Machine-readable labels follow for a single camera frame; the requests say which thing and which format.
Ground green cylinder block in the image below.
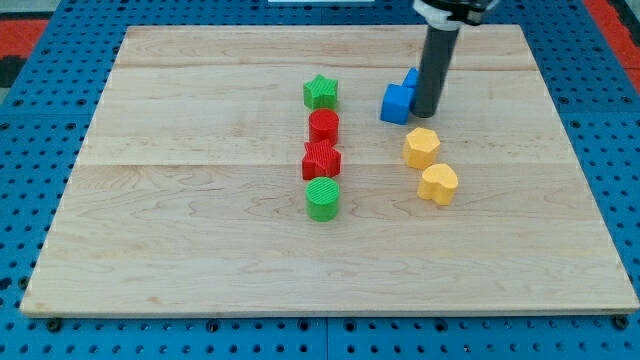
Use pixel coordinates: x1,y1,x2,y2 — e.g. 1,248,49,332
305,177,340,222

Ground blue cube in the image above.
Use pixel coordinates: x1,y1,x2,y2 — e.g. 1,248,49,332
380,84,415,125

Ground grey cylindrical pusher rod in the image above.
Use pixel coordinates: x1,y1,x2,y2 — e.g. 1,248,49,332
412,25,459,118

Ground yellow heart block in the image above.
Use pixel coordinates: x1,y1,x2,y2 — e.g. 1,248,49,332
417,163,459,206

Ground red star block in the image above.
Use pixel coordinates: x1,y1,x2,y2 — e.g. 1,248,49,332
301,139,342,180

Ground green star block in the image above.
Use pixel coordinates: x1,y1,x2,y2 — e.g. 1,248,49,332
303,74,338,110

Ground blue triangle block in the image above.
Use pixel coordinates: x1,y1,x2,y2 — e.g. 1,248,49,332
402,68,419,88

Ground red cylinder block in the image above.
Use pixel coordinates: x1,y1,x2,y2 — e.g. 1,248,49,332
308,108,340,145

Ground wooden board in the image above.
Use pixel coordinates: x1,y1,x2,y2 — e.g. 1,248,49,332
21,25,639,318

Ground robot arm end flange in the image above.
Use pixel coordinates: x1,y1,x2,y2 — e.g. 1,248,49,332
412,0,501,31

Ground yellow hexagon block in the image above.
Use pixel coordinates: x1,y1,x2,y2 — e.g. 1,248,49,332
402,127,440,170

